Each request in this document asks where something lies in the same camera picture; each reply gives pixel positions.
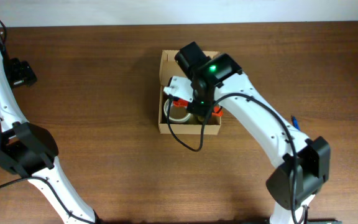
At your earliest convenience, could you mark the orange utility knife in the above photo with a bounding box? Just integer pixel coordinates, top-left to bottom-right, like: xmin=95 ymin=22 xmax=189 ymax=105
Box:
xmin=173 ymin=99 xmax=223 ymax=117

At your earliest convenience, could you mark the white masking tape roll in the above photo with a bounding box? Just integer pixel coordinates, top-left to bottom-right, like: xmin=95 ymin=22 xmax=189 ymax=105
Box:
xmin=163 ymin=100 xmax=191 ymax=124

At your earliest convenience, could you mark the cardboard box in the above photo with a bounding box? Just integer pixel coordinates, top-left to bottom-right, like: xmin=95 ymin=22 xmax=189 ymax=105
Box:
xmin=158 ymin=50 xmax=221 ymax=135

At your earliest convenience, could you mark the blue ballpoint pen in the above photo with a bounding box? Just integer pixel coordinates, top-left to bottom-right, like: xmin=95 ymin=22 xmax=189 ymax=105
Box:
xmin=291 ymin=116 xmax=300 ymax=131

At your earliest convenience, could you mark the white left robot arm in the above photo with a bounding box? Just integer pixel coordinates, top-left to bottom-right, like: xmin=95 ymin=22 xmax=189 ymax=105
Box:
xmin=0 ymin=20 xmax=101 ymax=223

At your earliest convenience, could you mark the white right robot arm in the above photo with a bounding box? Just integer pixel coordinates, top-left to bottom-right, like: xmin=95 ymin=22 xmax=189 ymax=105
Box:
xmin=164 ymin=42 xmax=331 ymax=223

